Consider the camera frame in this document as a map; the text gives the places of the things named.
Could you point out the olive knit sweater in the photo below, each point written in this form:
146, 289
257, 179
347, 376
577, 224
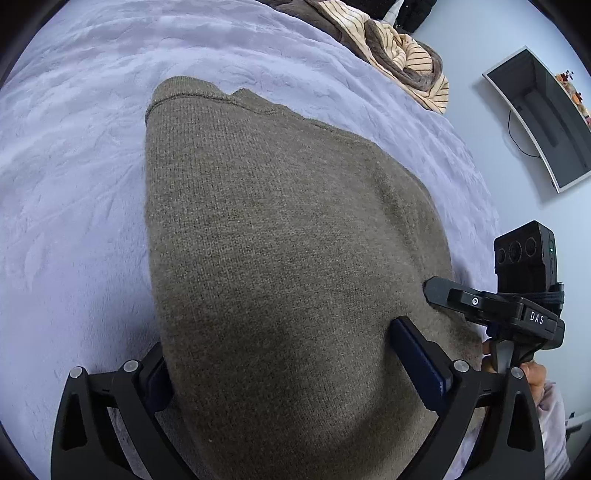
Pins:
277, 254

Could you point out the orange flower decoration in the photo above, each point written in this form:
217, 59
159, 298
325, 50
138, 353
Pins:
575, 94

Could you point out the beige striped cloth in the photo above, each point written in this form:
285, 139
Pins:
415, 50

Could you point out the person's right forearm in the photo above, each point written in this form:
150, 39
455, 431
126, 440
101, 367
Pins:
554, 429

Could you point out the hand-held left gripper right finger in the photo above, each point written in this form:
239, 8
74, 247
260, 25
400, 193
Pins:
420, 364

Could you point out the striped beige brown garment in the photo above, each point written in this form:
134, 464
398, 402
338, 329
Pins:
314, 18

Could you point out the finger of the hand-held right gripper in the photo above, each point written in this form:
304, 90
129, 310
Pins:
438, 293

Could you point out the wall-mounted television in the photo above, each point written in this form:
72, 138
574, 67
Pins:
540, 106

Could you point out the black jacket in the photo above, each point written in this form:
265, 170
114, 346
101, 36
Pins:
411, 14

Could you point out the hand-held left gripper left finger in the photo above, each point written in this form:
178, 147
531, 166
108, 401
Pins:
157, 390

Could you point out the person's right hand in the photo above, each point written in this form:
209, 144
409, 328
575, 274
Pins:
536, 381

